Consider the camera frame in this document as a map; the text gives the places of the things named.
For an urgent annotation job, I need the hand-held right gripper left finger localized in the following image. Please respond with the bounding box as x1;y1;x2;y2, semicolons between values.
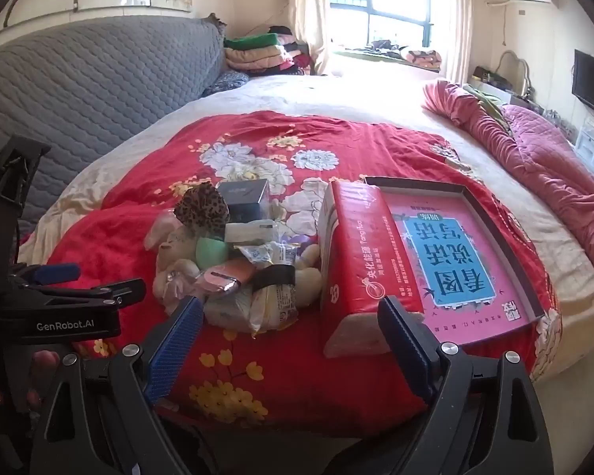
30;296;206;475

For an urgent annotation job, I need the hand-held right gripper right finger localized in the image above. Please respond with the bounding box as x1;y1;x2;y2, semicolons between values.
327;296;555;475

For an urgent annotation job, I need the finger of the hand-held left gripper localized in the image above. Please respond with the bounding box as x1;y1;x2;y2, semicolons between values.
34;278;147;310
10;263;81;286

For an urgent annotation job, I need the plush bear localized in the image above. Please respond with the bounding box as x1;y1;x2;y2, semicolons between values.
145;210;204;315

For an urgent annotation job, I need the pink pouch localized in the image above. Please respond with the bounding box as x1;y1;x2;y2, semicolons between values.
200;260;255;298

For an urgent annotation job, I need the green sponge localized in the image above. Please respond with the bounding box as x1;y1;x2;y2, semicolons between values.
194;237;230;269

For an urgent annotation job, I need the yellow packet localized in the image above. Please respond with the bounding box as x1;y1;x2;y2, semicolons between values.
250;284;300;334

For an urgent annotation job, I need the red tissue pack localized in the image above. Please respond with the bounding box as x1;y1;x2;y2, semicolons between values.
319;180;426;359

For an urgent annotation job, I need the black elastic band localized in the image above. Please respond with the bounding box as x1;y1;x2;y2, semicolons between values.
251;264;298;292

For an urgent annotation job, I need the leopard print scrunchie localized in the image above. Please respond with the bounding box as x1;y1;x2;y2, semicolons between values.
173;182;229;239

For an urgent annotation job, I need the cream plush toy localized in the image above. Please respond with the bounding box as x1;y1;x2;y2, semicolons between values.
294;244;324;305

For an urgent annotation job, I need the clear crinkly plastic packet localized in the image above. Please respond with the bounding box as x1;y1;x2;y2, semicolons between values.
235;241;300;267

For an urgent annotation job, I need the white packet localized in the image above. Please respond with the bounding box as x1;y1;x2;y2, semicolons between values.
224;220;277;245

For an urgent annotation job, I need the pink book box tray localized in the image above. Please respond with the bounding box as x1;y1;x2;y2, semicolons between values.
361;175;546;348

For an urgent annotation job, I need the person's left hand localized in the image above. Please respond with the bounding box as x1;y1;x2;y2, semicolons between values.
0;349;57;414

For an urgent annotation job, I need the dark grey box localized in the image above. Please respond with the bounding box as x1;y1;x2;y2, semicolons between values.
216;178;270;223

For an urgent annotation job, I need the grey quilted headboard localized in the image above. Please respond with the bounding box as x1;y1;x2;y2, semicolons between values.
0;15;227;238

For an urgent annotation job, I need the red floral blanket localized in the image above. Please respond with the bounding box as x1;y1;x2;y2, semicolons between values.
44;111;560;429

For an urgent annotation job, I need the dark patterned pillow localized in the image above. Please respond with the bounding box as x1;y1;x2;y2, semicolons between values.
202;72;251;98

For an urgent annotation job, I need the pink quilt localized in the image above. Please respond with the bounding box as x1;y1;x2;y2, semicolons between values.
422;80;594;285

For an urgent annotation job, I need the bed with beige sheet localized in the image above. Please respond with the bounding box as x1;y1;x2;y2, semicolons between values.
17;66;594;387

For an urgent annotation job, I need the green garment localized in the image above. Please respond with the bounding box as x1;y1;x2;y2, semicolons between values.
463;83;503;107

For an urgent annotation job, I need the stack of folded clothes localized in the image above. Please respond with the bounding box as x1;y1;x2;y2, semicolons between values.
223;25;312;78

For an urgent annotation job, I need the black bag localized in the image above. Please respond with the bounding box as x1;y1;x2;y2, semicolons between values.
472;66;508;87

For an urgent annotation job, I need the patterned cushion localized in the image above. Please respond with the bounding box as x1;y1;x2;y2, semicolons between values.
405;48;444;69

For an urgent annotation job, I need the green windowsill cloth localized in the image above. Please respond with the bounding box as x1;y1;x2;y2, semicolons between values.
334;46;407;63

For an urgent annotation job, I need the cream curtain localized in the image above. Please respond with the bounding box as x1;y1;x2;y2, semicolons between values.
288;0;333;76
443;0;477;77

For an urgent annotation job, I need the curved frame vanity mirror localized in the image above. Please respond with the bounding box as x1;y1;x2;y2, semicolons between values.
496;49;531;96

